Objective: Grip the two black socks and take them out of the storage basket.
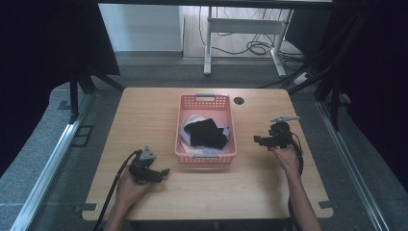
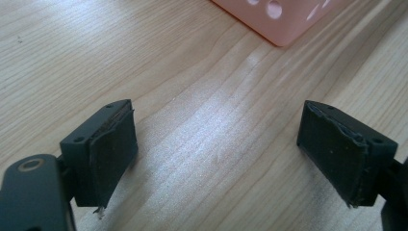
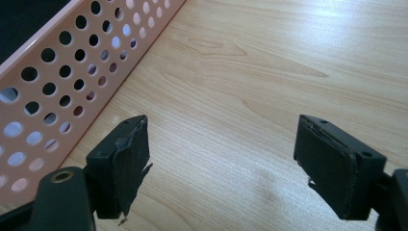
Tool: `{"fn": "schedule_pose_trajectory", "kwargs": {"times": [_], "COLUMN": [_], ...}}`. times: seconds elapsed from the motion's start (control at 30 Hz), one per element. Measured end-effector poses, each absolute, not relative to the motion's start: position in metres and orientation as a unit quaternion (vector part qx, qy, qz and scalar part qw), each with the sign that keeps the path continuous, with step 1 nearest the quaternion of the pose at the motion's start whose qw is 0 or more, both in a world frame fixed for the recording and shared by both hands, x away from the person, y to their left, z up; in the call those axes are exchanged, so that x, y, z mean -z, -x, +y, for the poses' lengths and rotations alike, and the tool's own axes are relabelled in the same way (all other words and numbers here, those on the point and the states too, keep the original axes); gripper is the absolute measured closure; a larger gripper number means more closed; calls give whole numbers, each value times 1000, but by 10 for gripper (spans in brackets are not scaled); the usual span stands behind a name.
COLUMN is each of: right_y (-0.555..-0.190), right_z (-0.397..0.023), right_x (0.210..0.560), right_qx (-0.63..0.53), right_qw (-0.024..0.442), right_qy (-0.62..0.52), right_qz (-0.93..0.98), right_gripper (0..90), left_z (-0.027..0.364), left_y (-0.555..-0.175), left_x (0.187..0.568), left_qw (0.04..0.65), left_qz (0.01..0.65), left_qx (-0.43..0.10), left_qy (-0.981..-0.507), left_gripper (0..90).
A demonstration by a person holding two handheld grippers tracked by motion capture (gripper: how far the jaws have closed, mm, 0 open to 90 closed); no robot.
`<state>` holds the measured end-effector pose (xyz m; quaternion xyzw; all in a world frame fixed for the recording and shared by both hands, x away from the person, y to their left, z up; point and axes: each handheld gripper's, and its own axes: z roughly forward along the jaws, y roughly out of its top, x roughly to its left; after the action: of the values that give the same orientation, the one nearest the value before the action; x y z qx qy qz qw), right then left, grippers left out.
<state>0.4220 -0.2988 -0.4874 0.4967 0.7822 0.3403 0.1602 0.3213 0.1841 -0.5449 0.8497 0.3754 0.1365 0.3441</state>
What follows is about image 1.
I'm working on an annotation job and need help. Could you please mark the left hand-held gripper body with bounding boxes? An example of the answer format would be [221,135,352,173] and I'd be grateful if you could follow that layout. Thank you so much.
[128,145,159,186]

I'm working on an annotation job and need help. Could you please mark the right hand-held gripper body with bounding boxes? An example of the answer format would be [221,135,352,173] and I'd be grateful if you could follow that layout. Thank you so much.
[268,115,301,150]

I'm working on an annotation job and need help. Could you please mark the pink plastic basket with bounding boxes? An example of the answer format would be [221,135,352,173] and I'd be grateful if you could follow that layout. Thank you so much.
[174,92,238,166]

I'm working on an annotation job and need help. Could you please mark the black cloth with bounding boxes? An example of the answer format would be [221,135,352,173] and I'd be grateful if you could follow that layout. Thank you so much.
[183,117,230,150]

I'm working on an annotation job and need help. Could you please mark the person's right hand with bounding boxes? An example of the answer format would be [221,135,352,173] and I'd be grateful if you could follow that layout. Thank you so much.
[270,144,304,181]

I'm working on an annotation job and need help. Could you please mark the person's left hand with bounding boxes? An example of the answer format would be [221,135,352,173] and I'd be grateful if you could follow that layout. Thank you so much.
[114,168,152,210]

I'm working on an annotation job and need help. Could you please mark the white power strip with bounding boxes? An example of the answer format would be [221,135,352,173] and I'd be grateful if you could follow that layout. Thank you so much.
[293,71,313,86]

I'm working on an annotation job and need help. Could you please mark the white cloth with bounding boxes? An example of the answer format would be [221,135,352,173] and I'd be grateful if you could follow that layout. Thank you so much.
[180,114,207,155]

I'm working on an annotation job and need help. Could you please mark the black metal stand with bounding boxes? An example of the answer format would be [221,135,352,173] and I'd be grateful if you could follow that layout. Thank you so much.
[280,13,364,131]
[65,64,126,119]

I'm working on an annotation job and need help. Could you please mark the black curtain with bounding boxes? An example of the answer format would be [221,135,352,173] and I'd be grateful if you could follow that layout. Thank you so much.
[285,0,408,191]
[0,0,121,177]

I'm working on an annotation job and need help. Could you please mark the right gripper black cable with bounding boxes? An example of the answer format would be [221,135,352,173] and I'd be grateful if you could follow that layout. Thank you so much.
[287,130,305,231]

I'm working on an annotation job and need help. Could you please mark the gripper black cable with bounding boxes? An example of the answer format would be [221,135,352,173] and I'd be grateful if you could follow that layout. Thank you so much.
[287,130,305,231]
[92,149,142,231]

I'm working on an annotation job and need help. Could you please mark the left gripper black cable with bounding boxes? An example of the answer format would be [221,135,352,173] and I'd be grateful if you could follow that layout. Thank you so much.
[92,149,142,231]

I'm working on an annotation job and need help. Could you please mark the aluminium floor rail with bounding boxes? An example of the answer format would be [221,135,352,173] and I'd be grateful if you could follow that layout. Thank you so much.
[9,92,94,231]
[316,92,391,231]

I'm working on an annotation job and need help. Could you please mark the black floor cables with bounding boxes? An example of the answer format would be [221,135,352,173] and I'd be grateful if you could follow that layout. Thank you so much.
[197,6,306,65]

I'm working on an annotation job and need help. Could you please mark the white desk frame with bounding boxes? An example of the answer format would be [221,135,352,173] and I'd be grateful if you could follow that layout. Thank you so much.
[203,6,294,78]

